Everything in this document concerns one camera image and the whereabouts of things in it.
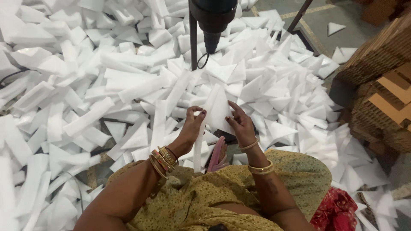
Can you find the plain gold bangle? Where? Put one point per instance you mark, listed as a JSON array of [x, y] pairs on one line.
[[157, 168]]

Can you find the black metal base frame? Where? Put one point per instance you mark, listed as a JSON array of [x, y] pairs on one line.
[[306, 40]]

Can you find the dark wrist thread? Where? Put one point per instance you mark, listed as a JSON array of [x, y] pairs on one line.
[[174, 154]]

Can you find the pink sandal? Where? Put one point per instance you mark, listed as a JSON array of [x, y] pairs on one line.
[[216, 152]]

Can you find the dark metal stand pole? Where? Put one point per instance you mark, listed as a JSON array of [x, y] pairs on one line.
[[193, 38]]

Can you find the black hot air gun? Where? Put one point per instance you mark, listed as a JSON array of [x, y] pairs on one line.
[[212, 19]]

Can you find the thin gold bangle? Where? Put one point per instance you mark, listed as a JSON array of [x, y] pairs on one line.
[[249, 146]]

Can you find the brown cardboard box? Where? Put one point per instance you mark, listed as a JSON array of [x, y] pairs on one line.
[[382, 11]]

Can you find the stack of brown cardboard sheets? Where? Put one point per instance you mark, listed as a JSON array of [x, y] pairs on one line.
[[379, 89]]

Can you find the slanted dark metal rod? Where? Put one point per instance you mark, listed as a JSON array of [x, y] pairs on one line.
[[300, 16]]

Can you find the double gold bangle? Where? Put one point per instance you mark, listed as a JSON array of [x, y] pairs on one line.
[[261, 168]]

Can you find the person's left hand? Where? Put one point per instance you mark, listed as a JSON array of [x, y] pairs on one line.
[[190, 130]]

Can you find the red patterned cloth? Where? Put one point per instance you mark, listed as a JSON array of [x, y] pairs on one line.
[[335, 210]]

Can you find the yellow patterned garment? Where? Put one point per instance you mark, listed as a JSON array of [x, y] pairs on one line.
[[192, 199]]

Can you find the person's right hand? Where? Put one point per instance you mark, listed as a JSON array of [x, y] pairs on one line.
[[244, 130]]

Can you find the white foam strip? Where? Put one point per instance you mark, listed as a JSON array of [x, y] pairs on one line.
[[218, 109]]

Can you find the pink and gold bangle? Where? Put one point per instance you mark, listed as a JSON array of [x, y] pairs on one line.
[[161, 160]]

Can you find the heap of white foam pieces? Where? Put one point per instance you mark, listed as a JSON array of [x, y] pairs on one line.
[[112, 80]]

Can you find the wide gold bangle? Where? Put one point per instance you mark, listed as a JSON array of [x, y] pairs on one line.
[[167, 155]]

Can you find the single white foam triangle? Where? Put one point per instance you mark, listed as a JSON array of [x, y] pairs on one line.
[[334, 28]]

